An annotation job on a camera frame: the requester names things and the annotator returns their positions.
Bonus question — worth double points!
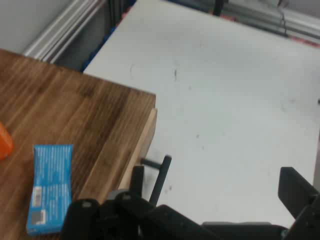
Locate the blue snack packet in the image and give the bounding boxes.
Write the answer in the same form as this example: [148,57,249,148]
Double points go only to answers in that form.
[26,144,74,236]

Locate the aluminium profile rail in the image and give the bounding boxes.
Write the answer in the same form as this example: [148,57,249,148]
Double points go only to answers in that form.
[22,0,108,63]
[221,0,320,41]

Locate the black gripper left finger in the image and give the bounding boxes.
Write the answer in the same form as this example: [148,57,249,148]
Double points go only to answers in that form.
[61,164,213,240]

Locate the black metal drawer handle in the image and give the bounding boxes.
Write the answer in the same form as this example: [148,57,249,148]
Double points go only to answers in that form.
[140,154,173,207]

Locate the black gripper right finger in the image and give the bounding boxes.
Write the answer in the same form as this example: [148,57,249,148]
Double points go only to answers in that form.
[277,166,320,240]

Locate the light wooden drawer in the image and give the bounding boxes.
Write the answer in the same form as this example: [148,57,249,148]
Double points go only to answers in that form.
[116,107,159,191]

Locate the orange plastic bottle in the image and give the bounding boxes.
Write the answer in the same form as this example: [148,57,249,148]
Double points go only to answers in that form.
[0,121,15,161]

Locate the brown wooden drawer cabinet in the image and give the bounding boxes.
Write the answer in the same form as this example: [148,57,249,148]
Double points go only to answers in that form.
[0,48,157,240]

